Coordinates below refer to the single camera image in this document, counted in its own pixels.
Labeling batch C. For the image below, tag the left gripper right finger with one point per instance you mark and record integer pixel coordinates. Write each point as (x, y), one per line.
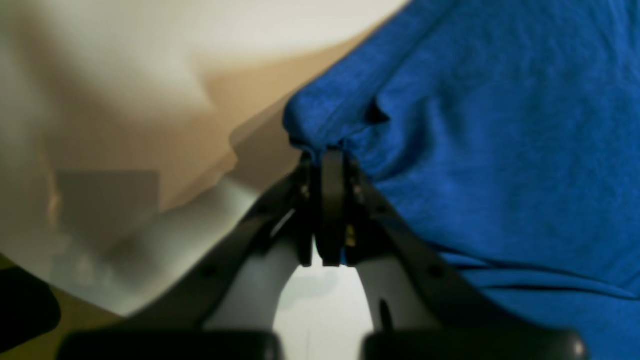
(420, 306)

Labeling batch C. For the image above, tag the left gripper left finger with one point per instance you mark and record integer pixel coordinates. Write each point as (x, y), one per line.
(225, 307)

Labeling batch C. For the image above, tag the dark blue t-shirt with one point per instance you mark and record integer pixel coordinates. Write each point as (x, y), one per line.
(506, 134)

